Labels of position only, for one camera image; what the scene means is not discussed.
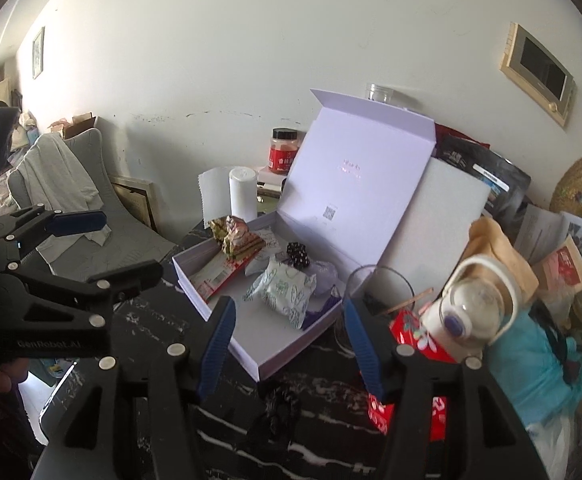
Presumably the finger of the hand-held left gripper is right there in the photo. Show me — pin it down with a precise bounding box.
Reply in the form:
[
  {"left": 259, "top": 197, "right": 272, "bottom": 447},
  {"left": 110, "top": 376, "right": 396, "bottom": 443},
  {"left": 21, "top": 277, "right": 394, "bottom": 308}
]
[
  {"left": 0, "top": 203, "right": 108, "bottom": 261},
  {"left": 1, "top": 260, "right": 164, "bottom": 361}
]

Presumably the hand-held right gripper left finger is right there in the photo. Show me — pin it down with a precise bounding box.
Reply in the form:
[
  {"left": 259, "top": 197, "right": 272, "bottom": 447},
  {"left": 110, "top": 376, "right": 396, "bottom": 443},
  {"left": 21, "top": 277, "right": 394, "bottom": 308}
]
[{"left": 31, "top": 296, "right": 237, "bottom": 480}]

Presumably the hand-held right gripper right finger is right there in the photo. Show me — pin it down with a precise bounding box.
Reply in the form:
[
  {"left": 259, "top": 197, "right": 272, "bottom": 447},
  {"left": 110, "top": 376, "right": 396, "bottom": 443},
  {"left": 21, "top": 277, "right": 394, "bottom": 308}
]
[{"left": 342, "top": 297, "right": 542, "bottom": 480}]

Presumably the red and white packet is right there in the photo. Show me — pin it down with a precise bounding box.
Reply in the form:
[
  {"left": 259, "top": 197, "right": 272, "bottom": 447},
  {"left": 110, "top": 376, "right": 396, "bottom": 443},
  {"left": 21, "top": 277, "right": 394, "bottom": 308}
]
[{"left": 191, "top": 252, "right": 252, "bottom": 303}]

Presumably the white leaf print packet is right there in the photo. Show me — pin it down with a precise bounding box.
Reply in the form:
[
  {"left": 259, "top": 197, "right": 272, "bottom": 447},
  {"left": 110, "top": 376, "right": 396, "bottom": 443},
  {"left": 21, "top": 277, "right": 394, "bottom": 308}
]
[{"left": 243, "top": 257, "right": 318, "bottom": 331}]

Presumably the gold snack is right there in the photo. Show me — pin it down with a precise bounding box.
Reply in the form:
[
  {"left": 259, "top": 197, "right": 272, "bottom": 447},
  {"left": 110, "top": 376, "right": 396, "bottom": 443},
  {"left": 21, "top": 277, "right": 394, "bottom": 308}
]
[{"left": 208, "top": 215, "right": 267, "bottom": 261}]

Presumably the black dice cluster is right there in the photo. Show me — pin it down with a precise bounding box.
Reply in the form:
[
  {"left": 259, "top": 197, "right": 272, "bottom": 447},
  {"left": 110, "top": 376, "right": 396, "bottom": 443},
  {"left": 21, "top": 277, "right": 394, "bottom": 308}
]
[{"left": 286, "top": 241, "right": 312, "bottom": 267}]

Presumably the lavender gift box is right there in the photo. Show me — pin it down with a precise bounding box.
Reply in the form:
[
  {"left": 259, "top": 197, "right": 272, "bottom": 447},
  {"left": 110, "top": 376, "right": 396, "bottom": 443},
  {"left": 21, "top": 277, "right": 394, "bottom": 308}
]
[{"left": 172, "top": 88, "right": 437, "bottom": 382}]

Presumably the grey chair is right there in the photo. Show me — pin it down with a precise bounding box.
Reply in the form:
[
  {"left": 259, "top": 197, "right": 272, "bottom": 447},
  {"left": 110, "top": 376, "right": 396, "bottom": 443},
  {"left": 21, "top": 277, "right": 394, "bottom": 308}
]
[{"left": 8, "top": 127, "right": 177, "bottom": 281}]

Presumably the red floral packet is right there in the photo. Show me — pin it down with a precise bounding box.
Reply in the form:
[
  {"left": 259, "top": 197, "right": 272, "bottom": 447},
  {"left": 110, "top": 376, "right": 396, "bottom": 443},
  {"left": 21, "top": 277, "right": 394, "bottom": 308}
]
[{"left": 368, "top": 310, "right": 457, "bottom": 436}]

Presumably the purple tassel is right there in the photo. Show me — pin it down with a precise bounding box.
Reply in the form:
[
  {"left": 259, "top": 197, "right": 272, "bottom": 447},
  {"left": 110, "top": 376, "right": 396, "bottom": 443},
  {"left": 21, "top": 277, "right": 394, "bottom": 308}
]
[{"left": 303, "top": 295, "right": 344, "bottom": 332}]

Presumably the white cloth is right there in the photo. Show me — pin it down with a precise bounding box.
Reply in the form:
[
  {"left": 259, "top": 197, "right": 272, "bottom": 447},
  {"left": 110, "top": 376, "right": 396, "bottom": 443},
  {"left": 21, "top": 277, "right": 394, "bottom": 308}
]
[{"left": 21, "top": 135, "right": 104, "bottom": 211}]

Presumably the wooden stick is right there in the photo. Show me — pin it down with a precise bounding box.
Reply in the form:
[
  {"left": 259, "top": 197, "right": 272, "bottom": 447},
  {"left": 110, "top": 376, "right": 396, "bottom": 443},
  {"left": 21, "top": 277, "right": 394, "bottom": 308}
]
[{"left": 371, "top": 289, "right": 434, "bottom": 318}]

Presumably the clear glass cup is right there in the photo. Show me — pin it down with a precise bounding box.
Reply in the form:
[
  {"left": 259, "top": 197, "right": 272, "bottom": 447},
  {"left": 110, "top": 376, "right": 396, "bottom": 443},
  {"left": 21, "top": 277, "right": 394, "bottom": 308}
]
[{"left": 343, "top": 265, "right": 416, "bottom": 351}]

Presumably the purple sachet pouch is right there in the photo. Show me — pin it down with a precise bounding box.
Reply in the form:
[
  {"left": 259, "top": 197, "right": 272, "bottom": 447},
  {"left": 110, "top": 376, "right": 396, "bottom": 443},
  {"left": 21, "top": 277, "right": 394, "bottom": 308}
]
[{"left": 311, "top": 260, "right": 343, "bottom": 296}]

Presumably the cardboard box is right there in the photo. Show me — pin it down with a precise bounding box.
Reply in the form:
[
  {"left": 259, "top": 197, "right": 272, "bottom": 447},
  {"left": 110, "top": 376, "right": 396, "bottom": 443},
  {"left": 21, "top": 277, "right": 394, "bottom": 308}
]
[{"left": 46, "top": 114, "right": 96, "bottom": 141}]

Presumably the white paper towel roll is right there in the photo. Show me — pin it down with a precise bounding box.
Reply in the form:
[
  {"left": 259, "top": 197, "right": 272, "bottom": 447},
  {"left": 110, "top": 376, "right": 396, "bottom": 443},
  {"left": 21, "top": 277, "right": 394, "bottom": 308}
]
[{"left": 198, "top": 166, "right": 258, "bottom": 226}]

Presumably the white foam sheet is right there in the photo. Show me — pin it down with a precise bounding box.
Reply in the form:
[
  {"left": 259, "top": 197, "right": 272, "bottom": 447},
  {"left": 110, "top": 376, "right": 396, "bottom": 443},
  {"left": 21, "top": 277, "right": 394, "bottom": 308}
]
[{"left": 378, "top": 157, "right": 492, "bottom": 286}]

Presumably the brown paper bag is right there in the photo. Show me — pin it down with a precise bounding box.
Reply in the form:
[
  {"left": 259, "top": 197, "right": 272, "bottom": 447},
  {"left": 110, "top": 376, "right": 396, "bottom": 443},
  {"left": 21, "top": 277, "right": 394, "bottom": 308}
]
[{"left": 468, "top": 217, "right": 539, "bottom": 306}]

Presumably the light blue cloth bag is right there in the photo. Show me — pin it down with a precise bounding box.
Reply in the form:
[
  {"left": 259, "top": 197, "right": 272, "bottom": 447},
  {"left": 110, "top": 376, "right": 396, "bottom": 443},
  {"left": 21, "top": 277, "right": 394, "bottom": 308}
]
[{"left": 486, "top": 305, "right": 582, "bottom": 421}]

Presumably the red jar with black lid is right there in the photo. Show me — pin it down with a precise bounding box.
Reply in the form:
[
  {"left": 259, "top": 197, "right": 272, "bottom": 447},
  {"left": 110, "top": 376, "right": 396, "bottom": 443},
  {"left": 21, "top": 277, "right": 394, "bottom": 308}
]
[{"left": 268, "top": 128, "right": 299, "bottom": 176}]

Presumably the orange snack pouch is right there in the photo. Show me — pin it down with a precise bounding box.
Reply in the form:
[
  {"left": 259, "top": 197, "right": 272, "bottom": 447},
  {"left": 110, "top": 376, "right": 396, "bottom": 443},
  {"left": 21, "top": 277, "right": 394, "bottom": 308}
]
[{"left": 531, "top": 235, "right": 582, "bottom": 316}]

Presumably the black plastic bag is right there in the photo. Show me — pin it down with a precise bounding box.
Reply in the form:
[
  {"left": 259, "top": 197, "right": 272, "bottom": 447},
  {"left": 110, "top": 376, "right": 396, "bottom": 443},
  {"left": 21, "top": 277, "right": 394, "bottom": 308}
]
[{"left": 433, "top": 135, "right": 532, "bottom": 241}]

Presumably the newspaper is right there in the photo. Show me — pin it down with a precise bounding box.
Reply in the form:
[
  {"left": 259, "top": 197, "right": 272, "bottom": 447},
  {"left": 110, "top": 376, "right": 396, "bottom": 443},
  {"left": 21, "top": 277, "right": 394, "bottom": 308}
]
[{"left": 516, "top": 205, "right": 582, "bottom": 271}]

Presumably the clear plastic jar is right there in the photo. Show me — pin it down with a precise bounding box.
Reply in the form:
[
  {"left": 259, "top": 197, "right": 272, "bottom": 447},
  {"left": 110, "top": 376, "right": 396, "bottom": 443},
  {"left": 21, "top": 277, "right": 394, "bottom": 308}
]
[{"left": 365, "top": 82, "right": 396, "bottom": 106}]

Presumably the wooden picture frame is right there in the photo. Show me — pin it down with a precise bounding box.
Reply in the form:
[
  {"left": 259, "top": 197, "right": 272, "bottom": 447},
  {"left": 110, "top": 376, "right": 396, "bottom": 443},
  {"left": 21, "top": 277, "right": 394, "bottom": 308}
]
[{"left": 111, "top": 176, "right": 158, "bottom": 233}]

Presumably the white bottle with handle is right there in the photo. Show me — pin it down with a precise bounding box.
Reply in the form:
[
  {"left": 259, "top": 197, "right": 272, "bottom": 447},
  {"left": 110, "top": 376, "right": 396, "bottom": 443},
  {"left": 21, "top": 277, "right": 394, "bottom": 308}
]
[{"left": 421, "top": 255, "right": 522, "bottom": 346}]

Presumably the small wall picture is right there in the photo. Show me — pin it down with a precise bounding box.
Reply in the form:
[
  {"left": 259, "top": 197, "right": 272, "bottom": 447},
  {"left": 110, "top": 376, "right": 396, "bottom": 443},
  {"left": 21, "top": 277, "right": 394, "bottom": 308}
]
[{"left": 32, "top": 26, "right": 46, "bottom": 80}]

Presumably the wooden framed wall cabinet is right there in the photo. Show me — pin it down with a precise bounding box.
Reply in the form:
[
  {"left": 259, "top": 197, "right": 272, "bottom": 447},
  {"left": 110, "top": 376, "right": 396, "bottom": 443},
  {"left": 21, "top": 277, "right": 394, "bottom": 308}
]
[{"left": 500, "top": 22, "right": 576, "bottom": 128}]

